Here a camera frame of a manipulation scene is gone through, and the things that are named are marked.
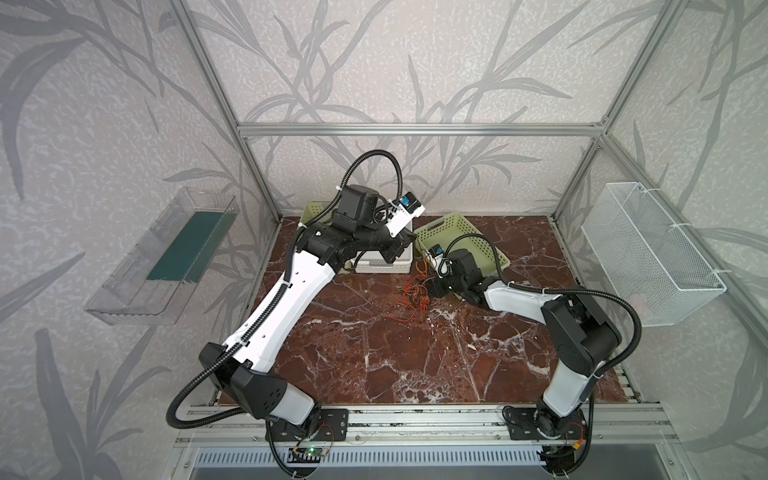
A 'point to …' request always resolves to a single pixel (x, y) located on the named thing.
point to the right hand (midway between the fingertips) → (430, 267)
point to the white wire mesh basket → (661, 271)
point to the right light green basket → (451, 232)
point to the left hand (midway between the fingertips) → (417, 227)
